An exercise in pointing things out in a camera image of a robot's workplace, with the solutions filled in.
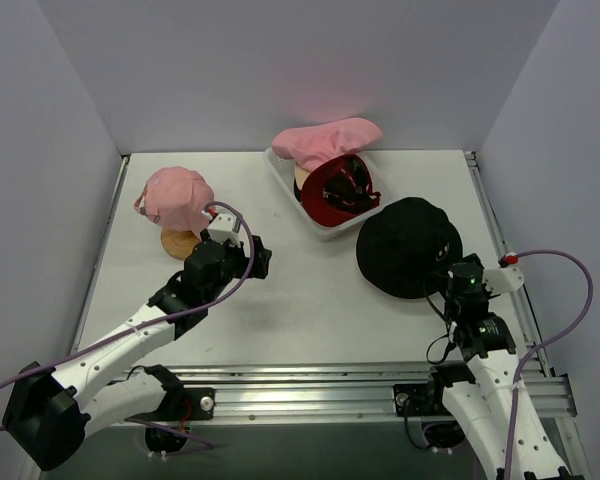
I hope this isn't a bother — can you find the white plastic basket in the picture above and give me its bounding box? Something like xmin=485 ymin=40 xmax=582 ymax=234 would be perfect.
xmin=264 ymin=148 xmax=397 ymax=240

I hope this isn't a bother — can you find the black bucket hat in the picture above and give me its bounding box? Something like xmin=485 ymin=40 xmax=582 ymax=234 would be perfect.
xmin=355 ymin=197 xmax=463 ymax=300

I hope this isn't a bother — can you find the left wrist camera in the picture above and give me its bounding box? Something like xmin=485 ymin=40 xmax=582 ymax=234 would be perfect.
xmin=204 ymin=211 xmax=241 ymax=247

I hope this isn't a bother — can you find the aluminium mounting rail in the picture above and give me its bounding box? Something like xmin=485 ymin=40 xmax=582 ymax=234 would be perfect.
xmin=109 ymin=362 xmax=579 ymax=426

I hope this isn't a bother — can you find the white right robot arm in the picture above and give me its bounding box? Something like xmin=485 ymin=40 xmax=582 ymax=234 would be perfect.
xmin=423 ymin=253 xmax=593 ymax=479

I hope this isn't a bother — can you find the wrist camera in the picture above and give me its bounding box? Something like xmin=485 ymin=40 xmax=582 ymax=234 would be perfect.
xmin=482 ymin=253 xmax=524 ymax=297
xmin=204 ymin=211 xmax=241 ymax=247

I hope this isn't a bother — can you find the pink hat in basket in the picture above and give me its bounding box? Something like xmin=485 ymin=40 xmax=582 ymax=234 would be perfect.
xmin=271 ymin=117 xmax=383 ymax=172

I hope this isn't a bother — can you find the beige hat in basket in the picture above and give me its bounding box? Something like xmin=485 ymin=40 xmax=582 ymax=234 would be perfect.
xmin=293 ymin=164 xmax=311 ymax=203

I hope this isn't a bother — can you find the pink baseball cap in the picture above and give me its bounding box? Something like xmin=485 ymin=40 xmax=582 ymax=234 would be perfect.
xmin=134 ymin=166 xmax=215 ymax=236

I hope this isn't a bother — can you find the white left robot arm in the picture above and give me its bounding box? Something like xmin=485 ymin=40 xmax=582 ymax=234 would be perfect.
xmin=2 ymin=236 xmax=272 ymax=471

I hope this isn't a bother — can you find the wooden mushroom hat stand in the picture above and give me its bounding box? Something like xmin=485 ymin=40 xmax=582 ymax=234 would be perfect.
xmin=160 ymin=228 xmax=200 ymax=261

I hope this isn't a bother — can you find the red baseball cap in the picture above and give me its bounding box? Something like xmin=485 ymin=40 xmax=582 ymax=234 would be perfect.
xmin=301 ymin=154 xmax=381 ymax=228

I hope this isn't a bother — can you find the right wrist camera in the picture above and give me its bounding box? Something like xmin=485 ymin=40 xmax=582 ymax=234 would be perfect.
xmin=482 ymin=253 xmax=524 ymax=297

